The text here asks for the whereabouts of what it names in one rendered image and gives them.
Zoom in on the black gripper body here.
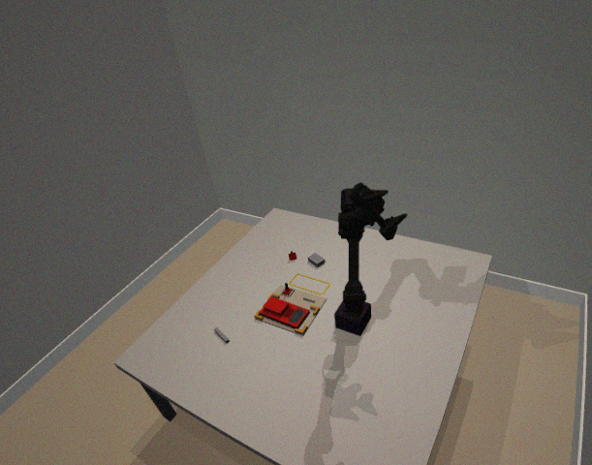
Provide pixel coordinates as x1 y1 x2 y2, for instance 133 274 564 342
350 183 398 240

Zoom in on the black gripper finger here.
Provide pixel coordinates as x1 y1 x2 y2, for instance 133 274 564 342
359 185 389 204
386 213 407 235

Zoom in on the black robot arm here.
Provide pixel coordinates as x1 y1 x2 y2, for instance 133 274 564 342
338 188 385 317

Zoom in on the grey flat bar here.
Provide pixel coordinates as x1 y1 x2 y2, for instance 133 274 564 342
214 327 230 344

